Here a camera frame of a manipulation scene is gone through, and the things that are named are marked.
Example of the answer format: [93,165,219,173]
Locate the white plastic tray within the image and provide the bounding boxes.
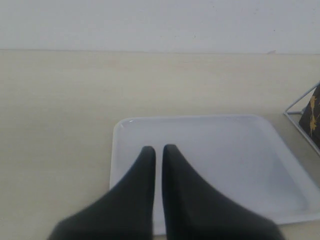
[109,114,320,235]

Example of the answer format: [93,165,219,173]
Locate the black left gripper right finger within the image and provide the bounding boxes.
[162,144,284,240]

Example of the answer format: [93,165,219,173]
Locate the white wire book rack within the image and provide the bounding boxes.
[283,81,320,155]

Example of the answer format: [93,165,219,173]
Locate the dark brown thin book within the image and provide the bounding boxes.
[299,85,320,148]

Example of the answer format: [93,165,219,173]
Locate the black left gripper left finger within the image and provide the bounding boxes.
[49,146,156,240]

